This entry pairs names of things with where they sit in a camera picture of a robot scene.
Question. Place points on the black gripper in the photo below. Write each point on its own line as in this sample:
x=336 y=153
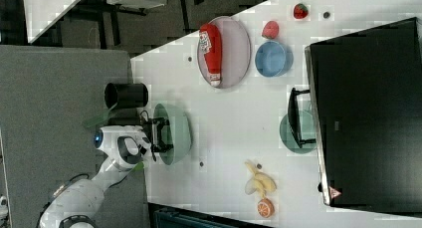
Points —
x=149 y=127

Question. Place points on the green strainer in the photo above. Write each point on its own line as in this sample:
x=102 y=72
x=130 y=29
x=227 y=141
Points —
x=177 y=132

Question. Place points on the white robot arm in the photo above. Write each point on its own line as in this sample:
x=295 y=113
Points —
x=76 y=204

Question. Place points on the black cylinder holder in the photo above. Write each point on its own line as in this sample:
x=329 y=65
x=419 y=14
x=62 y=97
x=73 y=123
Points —
x=126 y=96

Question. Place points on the red ketchup bottle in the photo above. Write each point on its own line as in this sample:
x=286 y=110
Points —
x=210 y=44

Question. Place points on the peeled banana toy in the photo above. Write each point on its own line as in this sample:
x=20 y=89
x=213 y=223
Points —
x=259 y=182

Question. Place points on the pink round plate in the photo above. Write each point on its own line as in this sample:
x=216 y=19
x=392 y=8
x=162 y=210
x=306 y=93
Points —
x=236 y=53

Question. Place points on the orange slice toy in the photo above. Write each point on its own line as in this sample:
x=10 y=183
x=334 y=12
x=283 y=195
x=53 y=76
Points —
x=265 y=208

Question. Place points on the blue bowl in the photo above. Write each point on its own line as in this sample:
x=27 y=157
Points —
x=273 y=59

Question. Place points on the green mug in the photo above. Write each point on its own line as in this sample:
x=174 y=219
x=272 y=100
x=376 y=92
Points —
x=307 y=132

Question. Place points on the pink strawberry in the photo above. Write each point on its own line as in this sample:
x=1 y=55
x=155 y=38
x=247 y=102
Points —
x=271 y=30

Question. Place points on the dark red strawberry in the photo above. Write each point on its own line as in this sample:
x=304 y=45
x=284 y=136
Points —
x=301 y=11

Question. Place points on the black toaster oven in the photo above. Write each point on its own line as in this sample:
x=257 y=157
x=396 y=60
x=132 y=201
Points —
x=366 y=101

